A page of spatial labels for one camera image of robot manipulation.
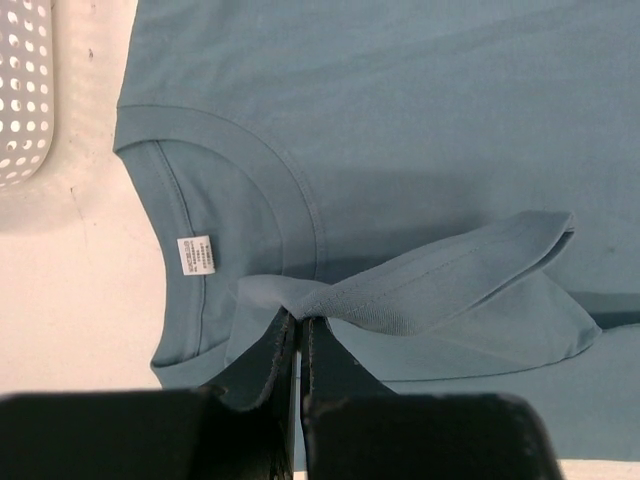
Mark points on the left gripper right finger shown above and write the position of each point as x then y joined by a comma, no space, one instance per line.
342,409

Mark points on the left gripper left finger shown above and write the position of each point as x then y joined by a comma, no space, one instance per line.
248,426

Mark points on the blue-grey t shirt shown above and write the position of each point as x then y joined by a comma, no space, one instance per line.
454,185

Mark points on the white plastic basket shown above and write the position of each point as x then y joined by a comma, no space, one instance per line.
27,88

